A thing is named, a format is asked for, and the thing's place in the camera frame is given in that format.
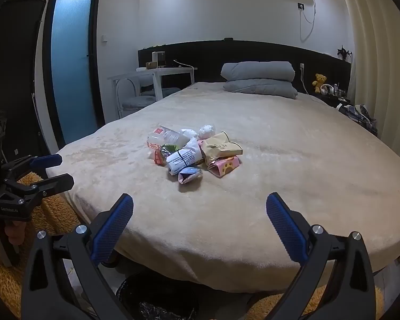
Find grey flat pillow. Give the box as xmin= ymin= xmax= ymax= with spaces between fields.
xmin=223 ymin=80 xmax=299 ymax=100

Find cream curtain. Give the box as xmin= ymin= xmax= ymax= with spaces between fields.
xmin=335 ymin=0 xmax=400 ymax=170

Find white table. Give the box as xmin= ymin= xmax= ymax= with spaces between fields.
xmin=107 ymin=67 xmax=198 ymax=119

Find pink snack packet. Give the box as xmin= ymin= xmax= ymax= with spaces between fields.
xmin=207 ymin=155 xmax=241 ymax=177

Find beige paper bag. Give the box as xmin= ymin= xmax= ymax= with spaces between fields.
xmin=200 ymin=131 xmax=244 ymax=165

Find black cabinet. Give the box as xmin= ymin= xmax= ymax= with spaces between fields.
xmin=0 ymin=0 xmax=49 ymax=161

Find white tissue ball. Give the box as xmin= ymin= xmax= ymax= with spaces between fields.
xmin=198 ymin=124 xmax=216 ymax=140

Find blue white plastic packet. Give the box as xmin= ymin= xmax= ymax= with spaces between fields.
xmin=177 ymin=167 xmax=204 ymax=185

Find person's left hand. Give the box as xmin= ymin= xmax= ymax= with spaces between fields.
xmin=0 ymin=221 xmax=25 ymax=252

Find white hanging power cable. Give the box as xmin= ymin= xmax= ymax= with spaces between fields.
xmin=299 ymin=8 xmax=317 ymax=42

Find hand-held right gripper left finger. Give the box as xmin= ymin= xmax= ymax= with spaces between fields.
xmin=20 ymin=193 xmax=144 ymax=320

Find grey rolled pillow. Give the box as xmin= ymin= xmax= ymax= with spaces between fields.
xmin=221 ymin=62 xmax=295 ymax=82

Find black headboard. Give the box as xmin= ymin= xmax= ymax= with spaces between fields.
xmin=138 ymin=40 xmax=352 ymax=89

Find crumpled colourful snack wrapper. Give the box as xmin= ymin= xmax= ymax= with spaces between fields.
xmin=153 ymin=144 xmax=177 ymax=166

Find yellow teddy bear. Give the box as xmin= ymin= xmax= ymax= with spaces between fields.
xmin=311 ymin=73 xmax=328 ymax=94

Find brown shaggy rug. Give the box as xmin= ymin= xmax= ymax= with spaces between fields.
xmin=247 ymin=285 xmax=385 ymax=320
xmin=0 ymin=171 xmax=82 ymax=320

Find black bin with bag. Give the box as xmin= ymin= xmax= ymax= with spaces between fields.
xmin=116 ymin=271 xmax=199 ymax=320

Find blue frosted glass door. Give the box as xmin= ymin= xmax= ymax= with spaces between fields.
xmin=42 ymin=0 xmax=105 ymax=149

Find dark nightstand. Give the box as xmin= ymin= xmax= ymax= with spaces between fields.
xmin=315 ymin=91 xmax=352 ymax=107

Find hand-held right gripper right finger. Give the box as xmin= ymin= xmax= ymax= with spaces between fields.
xmin=265 ymin=191 xmax=377 ymax=320

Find white wire chair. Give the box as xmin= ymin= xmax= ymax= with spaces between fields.
xmin=115 ymin=78 xmax=157 ymax=119

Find plaid cloth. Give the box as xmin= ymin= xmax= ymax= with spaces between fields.
xmin=338 ymin=104 xmax=378 ymax=135

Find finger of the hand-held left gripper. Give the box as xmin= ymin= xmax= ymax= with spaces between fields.
xmin=3 ymin=173 xmax=75 ymax=207
xmin=1 ymin=154 xmax=63 ymax=182

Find white printed packet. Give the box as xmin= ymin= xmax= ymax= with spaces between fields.
xmin=167 ymin=138 xmax=202 ymax=175

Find clear plastic bottle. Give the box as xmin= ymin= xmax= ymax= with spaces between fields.
xmin=147 ymin=126 xmax=190 ymax=150

